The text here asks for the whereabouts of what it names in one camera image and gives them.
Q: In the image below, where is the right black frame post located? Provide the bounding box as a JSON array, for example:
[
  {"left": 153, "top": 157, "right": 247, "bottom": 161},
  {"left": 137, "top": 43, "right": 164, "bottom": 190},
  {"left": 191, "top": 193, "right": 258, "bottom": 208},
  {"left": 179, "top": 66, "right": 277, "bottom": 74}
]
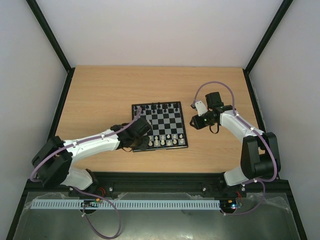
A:
[{"left": 244, "top": 0, "right": 294, "bottom": 73}]

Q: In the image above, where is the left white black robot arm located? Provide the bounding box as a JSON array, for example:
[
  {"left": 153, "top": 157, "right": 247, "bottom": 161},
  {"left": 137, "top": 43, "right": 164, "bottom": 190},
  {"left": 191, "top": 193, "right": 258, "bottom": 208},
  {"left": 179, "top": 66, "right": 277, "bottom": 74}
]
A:
[{"left": 29, "top": 117, "right": 152, "bottom": 190}]

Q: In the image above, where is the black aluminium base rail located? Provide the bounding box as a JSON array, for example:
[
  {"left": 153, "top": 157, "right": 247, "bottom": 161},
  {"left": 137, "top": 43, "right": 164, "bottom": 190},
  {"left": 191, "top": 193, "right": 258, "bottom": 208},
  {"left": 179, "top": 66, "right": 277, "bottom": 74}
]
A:
[{"left": 24, "top": 171, "right": 291, "bottom": 198}]

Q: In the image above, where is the left black frame post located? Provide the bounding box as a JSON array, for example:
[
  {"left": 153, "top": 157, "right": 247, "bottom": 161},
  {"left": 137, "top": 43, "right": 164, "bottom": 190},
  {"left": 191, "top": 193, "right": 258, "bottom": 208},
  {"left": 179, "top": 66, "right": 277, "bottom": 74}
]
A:
[{"left": 25, "top": 0, "right": 76, "bottom": 73}]

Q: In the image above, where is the white slotted cable duct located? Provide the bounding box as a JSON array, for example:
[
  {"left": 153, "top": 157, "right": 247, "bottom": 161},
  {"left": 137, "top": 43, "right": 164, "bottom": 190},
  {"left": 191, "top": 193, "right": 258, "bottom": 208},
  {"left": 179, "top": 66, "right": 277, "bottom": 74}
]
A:
[{"left": 30, "top": 199, "right": 221, "bottom": 211}]

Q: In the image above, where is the black grey chessboard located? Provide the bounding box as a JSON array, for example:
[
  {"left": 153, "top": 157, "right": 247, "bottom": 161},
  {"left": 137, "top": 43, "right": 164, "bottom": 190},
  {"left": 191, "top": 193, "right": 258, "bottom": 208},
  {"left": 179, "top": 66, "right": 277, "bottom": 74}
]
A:
[{"left": 131, "top": 101, "right": 189, "bottom": 151}]

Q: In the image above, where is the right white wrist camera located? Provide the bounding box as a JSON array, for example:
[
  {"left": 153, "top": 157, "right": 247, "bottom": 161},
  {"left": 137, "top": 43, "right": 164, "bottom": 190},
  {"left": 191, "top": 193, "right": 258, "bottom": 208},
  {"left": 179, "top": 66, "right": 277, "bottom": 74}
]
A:
[{"left": 190, "top": 100, "right": 208, "bottom": 117}]

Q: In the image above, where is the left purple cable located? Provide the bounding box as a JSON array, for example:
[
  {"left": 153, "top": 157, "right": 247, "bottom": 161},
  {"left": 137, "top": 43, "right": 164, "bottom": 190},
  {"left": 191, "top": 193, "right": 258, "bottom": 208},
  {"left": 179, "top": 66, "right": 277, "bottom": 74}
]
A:
[{"left": 29, "top": 107, "right": 142, "bottom": 238}]

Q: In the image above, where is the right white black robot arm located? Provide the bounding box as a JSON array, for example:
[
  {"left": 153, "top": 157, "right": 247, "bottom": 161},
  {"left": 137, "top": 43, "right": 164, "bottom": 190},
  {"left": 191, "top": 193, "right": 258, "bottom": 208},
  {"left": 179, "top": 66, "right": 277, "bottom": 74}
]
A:
[{"left": 190, "top": 92, "right": 281, "bottom": 196}]

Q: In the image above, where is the black frame post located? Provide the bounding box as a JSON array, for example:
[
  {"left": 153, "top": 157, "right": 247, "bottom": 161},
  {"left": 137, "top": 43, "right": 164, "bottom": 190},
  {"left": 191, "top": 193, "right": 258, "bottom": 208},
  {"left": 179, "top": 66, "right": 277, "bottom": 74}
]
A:
[
  {"left": 244, "top": 0, "right": 294, "bottom": 73},
  {"left": 25, "top": 0, "right": 76, "bottom": 73}
]

